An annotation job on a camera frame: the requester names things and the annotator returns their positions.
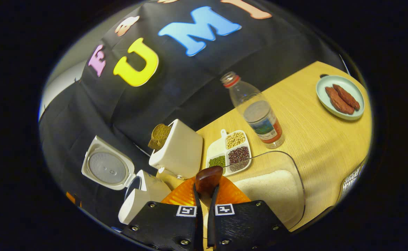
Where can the pile of yellow soybeans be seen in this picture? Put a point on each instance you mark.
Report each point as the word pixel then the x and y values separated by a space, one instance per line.
pixel 235 139

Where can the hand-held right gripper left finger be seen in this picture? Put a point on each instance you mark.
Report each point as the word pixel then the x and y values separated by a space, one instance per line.
pixel 165 226

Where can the white divided bean tray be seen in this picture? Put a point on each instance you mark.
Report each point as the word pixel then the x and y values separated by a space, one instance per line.
pixel 216 148

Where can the light green plate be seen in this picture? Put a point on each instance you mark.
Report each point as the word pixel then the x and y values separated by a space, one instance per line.
pixel 355 90

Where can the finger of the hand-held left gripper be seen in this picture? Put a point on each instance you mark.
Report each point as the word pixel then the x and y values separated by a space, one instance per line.
pixel 73 199

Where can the red meat slice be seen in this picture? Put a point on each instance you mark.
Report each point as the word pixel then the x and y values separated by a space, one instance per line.
pixel 338 101
pixel 348 97

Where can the clear plastic rice container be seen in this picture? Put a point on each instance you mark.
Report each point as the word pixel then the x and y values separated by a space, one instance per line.
pixel 294 164

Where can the pile of green mung beans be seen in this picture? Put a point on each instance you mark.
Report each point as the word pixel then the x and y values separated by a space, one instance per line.
pixel 217 161

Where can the pile of dark red beans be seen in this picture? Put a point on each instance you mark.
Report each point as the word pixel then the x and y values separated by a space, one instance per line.
pixel 239 158

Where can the clear plastic bottle red label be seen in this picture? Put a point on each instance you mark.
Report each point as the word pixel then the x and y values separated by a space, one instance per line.
pixel 263 118

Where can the white toaster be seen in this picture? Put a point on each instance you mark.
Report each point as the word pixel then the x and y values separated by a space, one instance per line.
pixel 183 150

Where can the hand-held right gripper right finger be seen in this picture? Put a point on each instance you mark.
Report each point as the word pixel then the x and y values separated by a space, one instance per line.
pixel 245 226

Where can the white rice cooker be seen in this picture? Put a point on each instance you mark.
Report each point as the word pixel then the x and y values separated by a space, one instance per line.
pixel 144 198

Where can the dark wooden spoon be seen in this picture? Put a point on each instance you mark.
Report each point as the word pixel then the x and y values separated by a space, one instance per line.
pixel 208 179

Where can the brown bread slice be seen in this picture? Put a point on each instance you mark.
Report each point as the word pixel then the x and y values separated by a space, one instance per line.
pixel 159 136

